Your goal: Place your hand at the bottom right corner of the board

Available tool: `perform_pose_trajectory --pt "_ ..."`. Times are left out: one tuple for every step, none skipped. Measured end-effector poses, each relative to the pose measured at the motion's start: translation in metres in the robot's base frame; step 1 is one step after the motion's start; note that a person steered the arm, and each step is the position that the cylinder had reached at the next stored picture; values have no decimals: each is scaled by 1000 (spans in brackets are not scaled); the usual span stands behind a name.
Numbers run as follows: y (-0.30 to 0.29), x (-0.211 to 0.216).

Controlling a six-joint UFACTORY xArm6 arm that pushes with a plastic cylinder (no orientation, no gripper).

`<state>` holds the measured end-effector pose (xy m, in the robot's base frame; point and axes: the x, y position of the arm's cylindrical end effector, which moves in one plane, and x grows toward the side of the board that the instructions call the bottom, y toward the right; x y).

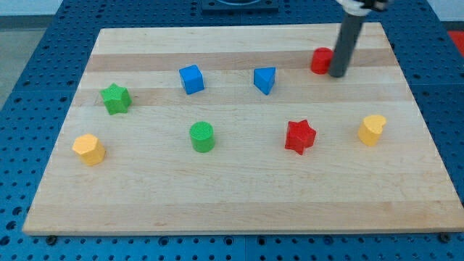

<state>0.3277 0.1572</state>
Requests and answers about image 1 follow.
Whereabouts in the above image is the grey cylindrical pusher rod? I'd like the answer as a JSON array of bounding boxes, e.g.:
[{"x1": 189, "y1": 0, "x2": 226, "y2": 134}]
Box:
[{"x1": 328, "y1": 12, "x2": 365, "y2": 78}]

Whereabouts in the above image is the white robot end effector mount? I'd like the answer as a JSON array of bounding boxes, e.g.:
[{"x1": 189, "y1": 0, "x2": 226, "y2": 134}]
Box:
[{"x1": 336, "y1": 0, "x2": 389, "y2": 16}]

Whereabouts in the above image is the wooden board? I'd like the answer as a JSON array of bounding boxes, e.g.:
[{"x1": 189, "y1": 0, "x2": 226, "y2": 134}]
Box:
[{"x1": 22, "y1": 22, "x2": 463, "y2": 236}]

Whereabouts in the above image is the red cylinder block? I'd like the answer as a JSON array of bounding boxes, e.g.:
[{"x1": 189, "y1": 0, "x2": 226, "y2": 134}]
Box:
[{"x1": 310, "y1": 47, "x2": 334, "y2": 75}]

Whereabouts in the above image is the blue triangular prism block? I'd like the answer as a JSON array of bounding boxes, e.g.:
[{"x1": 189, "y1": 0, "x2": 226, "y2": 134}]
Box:
[{"x1": 253, "y1": 67, "x2": 276, "y2": 95}]

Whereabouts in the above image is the yellow heart block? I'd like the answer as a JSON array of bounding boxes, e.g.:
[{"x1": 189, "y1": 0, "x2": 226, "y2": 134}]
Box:
[{"x1": 357, "y1": 115, "x2": 387, "y2": 146}]

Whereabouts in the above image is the red star block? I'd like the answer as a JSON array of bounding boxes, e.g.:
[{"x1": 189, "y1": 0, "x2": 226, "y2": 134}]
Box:
[{"x1": 284, "y1": 120, "x2": 317, "y2": 155}]

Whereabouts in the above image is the blue cube block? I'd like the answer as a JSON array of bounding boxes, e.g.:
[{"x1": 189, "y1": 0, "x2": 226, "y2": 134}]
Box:
[{"x1": 179, "y1": 65, "x2": 204, "y2": 95}]

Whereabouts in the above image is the green cylinder block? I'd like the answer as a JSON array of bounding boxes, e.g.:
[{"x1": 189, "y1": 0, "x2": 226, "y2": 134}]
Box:
[{"x1": 189, "y1": 121, "x2": 215, "y2": 153}]

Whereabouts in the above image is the green star block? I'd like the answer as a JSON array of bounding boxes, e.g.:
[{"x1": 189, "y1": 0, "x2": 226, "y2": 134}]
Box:
[{"x1": 100, "y1": 83, "x2": 132, "y2": 115}]

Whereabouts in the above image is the yellow hexagon block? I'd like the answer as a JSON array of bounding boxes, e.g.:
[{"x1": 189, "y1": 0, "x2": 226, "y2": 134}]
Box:
[{"x1": 72, "y1": 133, "x2": 106, "y2": 166}]

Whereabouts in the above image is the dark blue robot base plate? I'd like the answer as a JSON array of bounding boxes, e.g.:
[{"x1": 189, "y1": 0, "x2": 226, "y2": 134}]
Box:
[{"x1": 199, "y1": 0, "x2": 279, "y2": 13}]

